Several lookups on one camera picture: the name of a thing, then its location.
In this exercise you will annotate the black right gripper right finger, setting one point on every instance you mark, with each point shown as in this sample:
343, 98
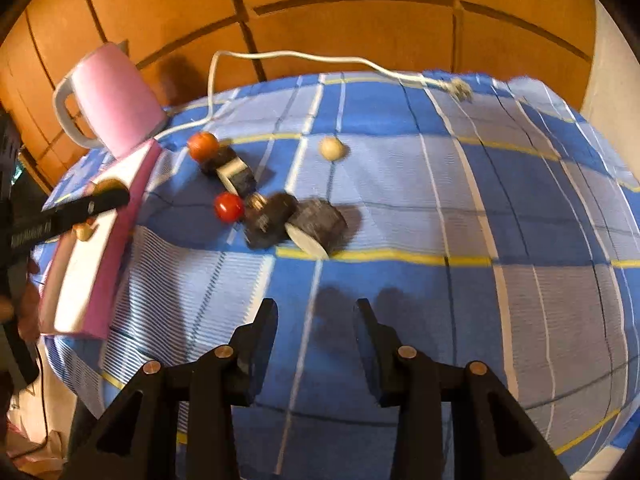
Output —
493, 436

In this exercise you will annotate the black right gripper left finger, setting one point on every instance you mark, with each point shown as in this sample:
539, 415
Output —
136, 437

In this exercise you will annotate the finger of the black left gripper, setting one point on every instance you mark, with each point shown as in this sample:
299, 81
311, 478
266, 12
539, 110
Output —
55, 221

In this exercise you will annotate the orange tangerine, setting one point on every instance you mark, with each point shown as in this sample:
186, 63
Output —
202, 146

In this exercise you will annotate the red cherry tomato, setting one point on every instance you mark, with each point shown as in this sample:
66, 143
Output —
228, 207

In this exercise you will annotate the small eggplant slice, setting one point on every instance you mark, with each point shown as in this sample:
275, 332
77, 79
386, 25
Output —
231, 170

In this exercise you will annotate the dark brown mangosteen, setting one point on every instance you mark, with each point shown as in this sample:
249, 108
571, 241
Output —
265, 218

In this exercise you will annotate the large eggplant slice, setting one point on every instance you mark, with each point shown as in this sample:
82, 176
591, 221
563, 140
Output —
317, 228

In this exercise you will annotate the beige round longan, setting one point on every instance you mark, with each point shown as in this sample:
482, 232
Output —
332, 149

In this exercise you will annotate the yellow banana piece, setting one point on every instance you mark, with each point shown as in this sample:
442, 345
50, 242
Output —
84, 231

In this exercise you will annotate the pink electric kettle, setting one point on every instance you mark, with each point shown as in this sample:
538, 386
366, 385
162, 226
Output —
120, 108

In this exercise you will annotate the pink white tray box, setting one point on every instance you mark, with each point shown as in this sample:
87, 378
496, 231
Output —
77, 296

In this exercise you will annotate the blue plaid tablecloth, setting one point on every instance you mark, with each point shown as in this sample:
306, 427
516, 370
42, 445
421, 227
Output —
504, 229

